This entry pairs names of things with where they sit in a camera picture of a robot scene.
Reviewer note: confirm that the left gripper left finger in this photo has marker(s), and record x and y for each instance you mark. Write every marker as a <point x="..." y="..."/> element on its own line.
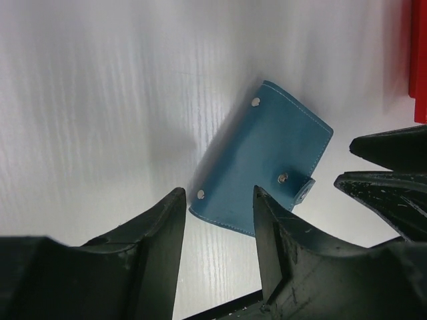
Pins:
<point x="129" y="272"/>

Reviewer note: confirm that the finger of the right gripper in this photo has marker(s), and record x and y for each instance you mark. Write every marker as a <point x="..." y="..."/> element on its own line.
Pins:
<point x="397" y="198"/>
<point x="398" y="150"/>

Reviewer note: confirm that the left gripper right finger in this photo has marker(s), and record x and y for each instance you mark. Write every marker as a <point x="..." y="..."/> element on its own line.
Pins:
<point x="309" y="274"/>

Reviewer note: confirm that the blue leather card holder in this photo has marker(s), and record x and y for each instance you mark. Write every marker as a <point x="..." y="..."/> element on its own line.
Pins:
<point x="276" y="146"/>

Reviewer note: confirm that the red plastic bin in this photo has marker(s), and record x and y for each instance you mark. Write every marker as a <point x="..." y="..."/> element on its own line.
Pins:
<point x="417" y="77"/>

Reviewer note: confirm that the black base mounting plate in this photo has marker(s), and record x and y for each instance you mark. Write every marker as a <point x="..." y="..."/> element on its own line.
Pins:
<point x="247" y="307"/>

